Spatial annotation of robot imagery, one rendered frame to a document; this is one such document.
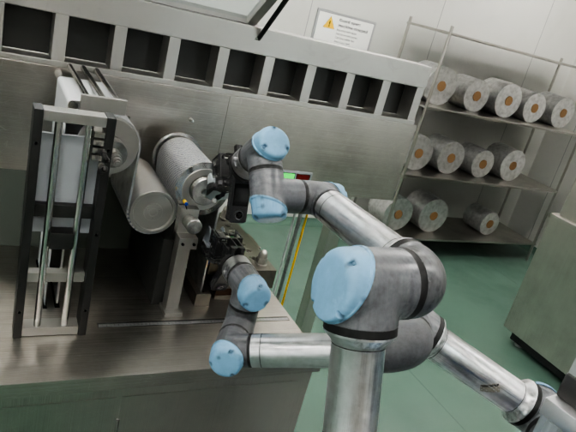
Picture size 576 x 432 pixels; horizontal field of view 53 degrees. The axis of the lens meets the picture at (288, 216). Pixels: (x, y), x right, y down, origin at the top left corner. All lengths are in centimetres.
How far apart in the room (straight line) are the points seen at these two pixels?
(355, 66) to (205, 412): 118
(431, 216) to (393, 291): 429
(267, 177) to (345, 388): 49
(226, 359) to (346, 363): 43
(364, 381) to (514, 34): 505
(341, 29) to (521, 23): 183
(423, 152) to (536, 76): 170
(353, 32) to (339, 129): 272
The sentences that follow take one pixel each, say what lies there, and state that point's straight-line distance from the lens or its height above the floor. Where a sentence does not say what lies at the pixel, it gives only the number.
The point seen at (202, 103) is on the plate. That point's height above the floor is 140.
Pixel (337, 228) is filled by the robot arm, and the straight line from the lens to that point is 116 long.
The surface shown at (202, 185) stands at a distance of 151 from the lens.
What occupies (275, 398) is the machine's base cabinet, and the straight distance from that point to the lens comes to 166.
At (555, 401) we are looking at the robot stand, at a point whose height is 125.
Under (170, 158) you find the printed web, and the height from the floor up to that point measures 128.
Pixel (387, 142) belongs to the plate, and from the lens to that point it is 218.
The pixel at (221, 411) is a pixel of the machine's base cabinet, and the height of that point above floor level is 74.
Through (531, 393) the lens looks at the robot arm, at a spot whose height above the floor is 105.
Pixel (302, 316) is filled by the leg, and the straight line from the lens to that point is 260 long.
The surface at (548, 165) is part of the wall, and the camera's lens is 639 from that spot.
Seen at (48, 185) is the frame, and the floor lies 127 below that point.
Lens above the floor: 176
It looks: 20 degrees down
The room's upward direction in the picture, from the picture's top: 15 degrees clockwise
